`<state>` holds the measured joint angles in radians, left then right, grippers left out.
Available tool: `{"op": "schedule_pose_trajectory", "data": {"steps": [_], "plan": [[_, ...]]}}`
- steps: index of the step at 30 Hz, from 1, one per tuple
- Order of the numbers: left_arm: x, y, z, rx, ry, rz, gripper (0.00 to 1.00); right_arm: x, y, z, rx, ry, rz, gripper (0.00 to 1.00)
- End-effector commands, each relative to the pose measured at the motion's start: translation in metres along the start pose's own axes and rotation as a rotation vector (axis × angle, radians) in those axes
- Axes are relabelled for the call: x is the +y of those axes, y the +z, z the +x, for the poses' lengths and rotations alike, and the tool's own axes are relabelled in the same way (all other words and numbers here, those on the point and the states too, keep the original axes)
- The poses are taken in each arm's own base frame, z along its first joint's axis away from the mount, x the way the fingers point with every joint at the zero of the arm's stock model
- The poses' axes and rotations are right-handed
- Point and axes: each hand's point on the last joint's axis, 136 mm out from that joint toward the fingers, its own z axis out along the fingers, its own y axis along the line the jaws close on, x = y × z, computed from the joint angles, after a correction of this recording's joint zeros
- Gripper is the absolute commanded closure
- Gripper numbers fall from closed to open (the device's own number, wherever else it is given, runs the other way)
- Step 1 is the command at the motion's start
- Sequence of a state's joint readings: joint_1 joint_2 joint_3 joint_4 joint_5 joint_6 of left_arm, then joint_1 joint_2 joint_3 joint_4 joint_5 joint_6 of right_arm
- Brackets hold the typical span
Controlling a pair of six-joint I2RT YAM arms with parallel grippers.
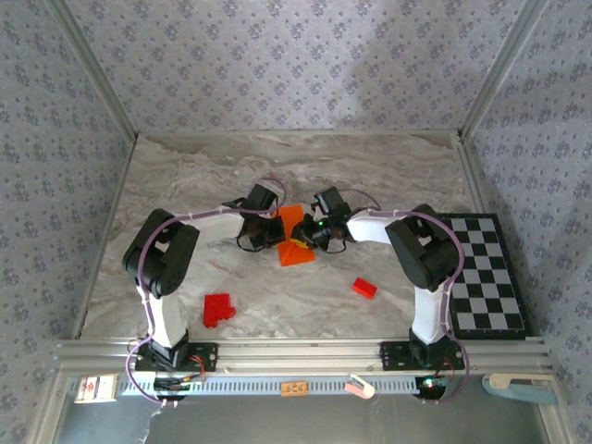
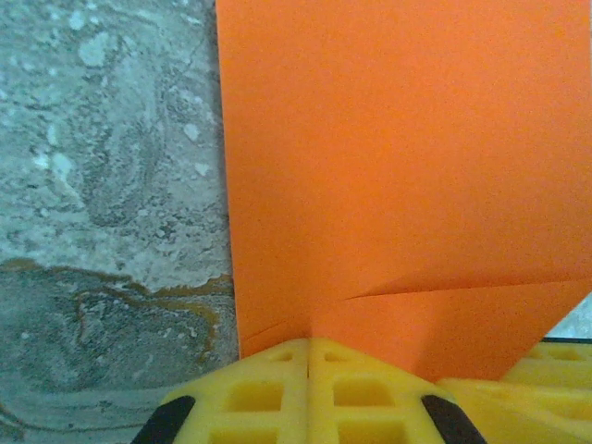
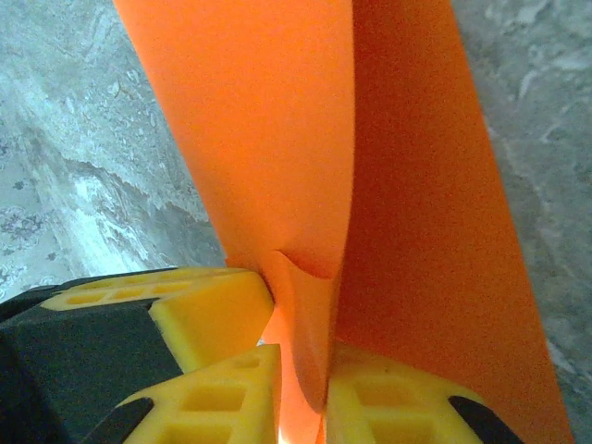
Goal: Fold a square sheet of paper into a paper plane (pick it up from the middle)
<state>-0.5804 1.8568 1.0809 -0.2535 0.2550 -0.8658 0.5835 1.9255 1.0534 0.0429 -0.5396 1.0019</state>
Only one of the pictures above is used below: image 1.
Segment aluminium frame bar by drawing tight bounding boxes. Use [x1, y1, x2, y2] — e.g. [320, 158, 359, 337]
[538, 376, 577, 444]
[27, 374, 70, 444]

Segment black and grey checkerboard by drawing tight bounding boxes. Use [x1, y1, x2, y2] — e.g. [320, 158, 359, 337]
[437, 212, 528, 341]

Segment small red toy brick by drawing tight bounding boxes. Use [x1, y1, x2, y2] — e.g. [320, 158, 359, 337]
[351, 277, 379, 302]

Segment orange label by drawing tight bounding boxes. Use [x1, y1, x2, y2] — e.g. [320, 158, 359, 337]
[279, 380, 310, 398]

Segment teal and beige tool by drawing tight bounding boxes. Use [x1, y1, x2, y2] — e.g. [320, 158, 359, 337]
[480, 372, 560, 408]

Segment red toy brick assembly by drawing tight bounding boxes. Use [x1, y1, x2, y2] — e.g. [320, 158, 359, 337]
[202, 292, 239, 330]

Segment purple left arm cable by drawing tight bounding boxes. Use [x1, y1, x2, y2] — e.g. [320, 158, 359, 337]
[124, 175, 289, 408]

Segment grey slotted cable duct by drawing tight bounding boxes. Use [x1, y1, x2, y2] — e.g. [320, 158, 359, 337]
[117, 373, 446, 397]

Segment aluminium corner post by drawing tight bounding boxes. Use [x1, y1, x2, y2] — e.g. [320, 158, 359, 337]
[457, 0, 554, 140]
[45, 0, 140, 140]

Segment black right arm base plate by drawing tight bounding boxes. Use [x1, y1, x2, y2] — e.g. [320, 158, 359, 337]
[379, 340, 466, 372]

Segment aluminium side rail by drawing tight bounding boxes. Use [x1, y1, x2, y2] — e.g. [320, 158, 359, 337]
[71, 132, 140, 341]
[454, 133, 492, 217]

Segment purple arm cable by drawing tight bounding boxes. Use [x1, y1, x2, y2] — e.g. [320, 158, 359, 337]
[124, 175, 289, 408]
[341, 187, 473, 407]

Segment red wire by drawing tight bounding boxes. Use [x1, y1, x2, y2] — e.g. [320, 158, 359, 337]
[187, 354, 208, 381]
[432, 355, 458, 379]

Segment orange paper sheet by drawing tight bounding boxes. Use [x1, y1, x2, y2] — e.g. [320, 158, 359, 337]
[276, 205, 318, 268]

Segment long aluminium frame beam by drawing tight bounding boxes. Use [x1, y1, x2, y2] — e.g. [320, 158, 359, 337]
[50, 337, 555, 376]

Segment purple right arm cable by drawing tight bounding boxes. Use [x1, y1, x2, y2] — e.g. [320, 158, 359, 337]
[341, 187, 473, 407]

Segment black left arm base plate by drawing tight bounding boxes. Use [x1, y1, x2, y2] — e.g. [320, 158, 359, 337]
[133, 341, 220, 374]

